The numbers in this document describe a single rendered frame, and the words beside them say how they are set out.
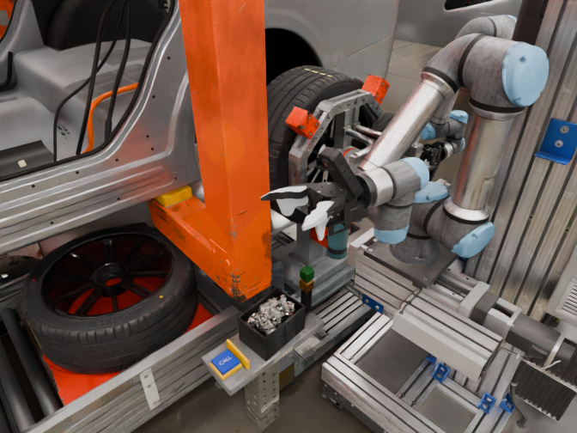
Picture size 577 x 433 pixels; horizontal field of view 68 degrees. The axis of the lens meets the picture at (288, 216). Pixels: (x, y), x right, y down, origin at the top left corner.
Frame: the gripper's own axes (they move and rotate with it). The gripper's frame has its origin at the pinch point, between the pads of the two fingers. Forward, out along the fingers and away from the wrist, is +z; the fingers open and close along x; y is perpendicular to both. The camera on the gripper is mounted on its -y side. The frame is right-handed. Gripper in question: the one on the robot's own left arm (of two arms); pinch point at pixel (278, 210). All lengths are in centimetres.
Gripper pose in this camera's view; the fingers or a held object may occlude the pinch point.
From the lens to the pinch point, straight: 76.7
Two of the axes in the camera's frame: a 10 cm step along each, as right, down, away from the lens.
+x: -5.1, -3.7, 7.8
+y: 0.7, 8.8, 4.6
